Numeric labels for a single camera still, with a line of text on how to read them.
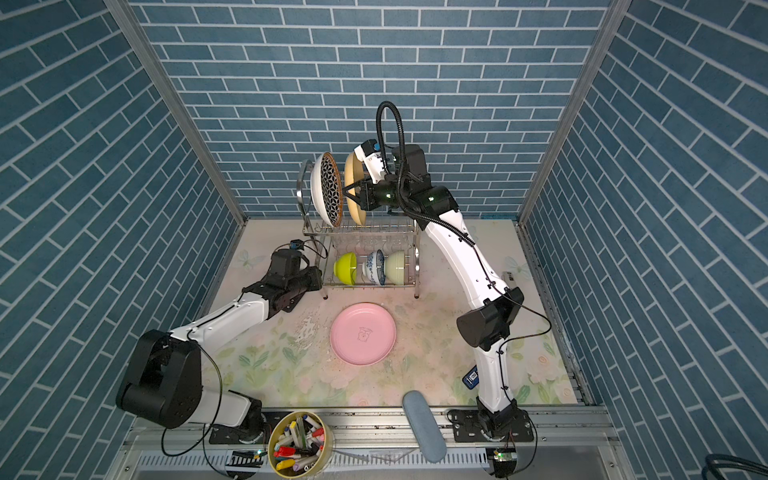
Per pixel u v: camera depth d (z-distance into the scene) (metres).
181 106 0.87
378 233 1.04
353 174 1.93
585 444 0.75
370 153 0.62
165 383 0.42
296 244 0.80
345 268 0.91
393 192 0.62
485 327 0.49
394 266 0.89
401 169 0.55
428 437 0.71
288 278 0.69
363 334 0.89
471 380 0.79
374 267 0.89
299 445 0.64
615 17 0.72
